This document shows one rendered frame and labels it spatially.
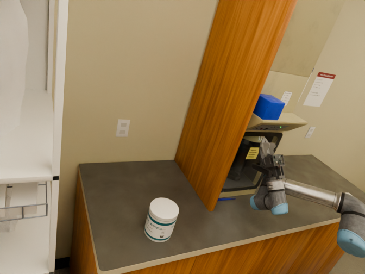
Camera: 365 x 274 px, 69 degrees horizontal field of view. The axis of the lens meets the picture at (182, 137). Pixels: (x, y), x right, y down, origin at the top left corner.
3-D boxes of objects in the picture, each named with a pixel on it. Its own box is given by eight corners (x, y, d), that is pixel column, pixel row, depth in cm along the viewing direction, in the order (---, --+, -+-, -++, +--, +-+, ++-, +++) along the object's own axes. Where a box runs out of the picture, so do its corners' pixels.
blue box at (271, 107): (249, 110, 130) (256, 93, 126) (264, 111, 135) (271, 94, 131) (262, 119, 123) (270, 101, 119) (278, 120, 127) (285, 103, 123)
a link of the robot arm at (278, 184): (275, 189, 130) (263, 191, 126) (274, 180, 131) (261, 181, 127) (288, 188, 124) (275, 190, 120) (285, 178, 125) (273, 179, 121)
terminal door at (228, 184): (216, 192, 154) (240, 131, 136) (256, 187, 168) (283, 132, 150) (217, 193, 153) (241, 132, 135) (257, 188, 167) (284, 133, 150)
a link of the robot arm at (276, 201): (266, 215, 125) (281, 215, 118) (262, 191, 127) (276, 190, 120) (278, 213, 129) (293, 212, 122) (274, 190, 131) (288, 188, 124)
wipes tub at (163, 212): (140, 223, 126) (146, 198, 119) (165, 218, 132) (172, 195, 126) (149, 245, 116) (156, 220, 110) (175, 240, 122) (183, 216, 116)
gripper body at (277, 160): (283, 153, 127) (288, 178, 124) (269, 156, 134) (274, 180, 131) (271, 153, 123) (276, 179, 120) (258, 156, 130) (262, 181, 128)
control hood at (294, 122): (240, 127, 135) (247, 109, 130) (285, 129, 150) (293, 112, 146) (253, 139, 126) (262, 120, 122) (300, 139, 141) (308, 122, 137)
